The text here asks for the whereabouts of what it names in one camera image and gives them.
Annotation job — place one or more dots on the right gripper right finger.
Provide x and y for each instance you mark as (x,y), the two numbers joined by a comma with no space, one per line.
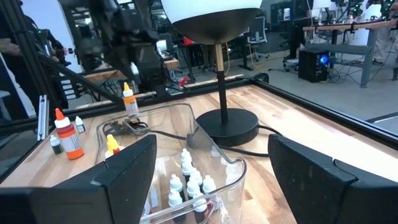
(326,196)

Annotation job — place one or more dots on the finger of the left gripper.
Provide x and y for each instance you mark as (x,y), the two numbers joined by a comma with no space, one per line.
(150,71)
(124,59)

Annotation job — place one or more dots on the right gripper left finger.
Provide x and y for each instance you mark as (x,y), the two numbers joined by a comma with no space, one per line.
(93,202)

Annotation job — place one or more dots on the small green food coloring bottle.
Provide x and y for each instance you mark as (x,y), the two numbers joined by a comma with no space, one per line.
(56,144)

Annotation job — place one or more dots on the small red food coloring bottle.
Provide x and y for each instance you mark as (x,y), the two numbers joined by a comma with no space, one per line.
(200,205)

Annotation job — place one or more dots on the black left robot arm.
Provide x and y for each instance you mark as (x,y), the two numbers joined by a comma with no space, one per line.
(102,11)

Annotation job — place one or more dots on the person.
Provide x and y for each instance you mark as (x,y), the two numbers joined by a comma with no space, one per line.
(385,43)
(54,43)
(7,46)

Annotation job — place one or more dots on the white globe table lamp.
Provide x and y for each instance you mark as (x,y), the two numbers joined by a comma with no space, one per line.
(228,124)

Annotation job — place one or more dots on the clear plastic bin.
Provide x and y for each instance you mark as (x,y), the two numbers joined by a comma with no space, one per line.
(230,177)

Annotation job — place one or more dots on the grey office chair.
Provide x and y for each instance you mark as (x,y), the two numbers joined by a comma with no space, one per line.
(257,29)

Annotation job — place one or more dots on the black computer tower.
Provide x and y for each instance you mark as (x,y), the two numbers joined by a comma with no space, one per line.
(308,67)

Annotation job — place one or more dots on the wooden top workbench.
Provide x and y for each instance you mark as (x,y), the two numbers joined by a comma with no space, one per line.
(368,46)

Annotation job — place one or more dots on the silver aluminium bracket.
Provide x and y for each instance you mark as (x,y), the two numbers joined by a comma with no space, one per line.
(43,118)

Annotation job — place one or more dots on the black frame clamp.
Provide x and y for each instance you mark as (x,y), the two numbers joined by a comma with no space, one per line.
(262,76)

